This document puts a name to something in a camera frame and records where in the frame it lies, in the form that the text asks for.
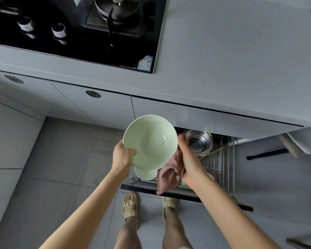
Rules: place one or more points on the person's leg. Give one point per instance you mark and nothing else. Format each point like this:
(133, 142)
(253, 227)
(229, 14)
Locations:
(173, 235)
(129, 235)

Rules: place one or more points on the blue white sticker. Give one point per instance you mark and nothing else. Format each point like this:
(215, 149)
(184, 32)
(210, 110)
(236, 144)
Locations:
(145, 64)

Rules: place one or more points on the person's left leg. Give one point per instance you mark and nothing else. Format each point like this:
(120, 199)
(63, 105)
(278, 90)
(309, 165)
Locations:
(129, 235)

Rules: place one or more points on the person's right forearm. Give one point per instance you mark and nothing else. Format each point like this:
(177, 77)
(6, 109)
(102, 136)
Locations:
(235, 217)

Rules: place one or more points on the person's right hand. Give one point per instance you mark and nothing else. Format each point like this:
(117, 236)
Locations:
(194, 171)

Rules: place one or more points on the steel cooktop knob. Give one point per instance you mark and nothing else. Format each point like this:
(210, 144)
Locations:
(26, 25)
(59, 32)

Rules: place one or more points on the grey base cabinet round knob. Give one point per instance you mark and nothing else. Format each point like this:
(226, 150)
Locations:
(67, 101)

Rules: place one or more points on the beige buckle sandal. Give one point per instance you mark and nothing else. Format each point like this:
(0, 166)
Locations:
(130, 204)
(169, 204)

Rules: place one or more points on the black glass cooktop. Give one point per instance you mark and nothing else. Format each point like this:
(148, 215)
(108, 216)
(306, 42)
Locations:
(80, 46)

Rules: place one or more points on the long brown wooden stick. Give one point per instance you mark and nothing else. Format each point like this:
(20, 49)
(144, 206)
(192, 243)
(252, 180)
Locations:
(212, 152)

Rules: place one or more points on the stainless steel mixing bowl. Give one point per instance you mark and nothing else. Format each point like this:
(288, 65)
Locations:
(197, 142)

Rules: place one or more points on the black burner grate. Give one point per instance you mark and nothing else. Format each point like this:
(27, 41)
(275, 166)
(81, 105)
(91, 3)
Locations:
(119, 10)

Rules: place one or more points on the person's left hand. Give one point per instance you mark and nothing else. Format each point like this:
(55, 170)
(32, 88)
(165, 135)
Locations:
(123, 158)

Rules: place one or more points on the person's left forearm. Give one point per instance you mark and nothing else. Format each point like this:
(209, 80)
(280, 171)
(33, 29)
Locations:
(85, 215)

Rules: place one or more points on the person's right leg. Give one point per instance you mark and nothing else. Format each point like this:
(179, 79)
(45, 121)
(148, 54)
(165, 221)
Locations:
(173, 235)

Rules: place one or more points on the pink dish cloth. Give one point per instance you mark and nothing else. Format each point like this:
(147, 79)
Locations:
(168, 178)

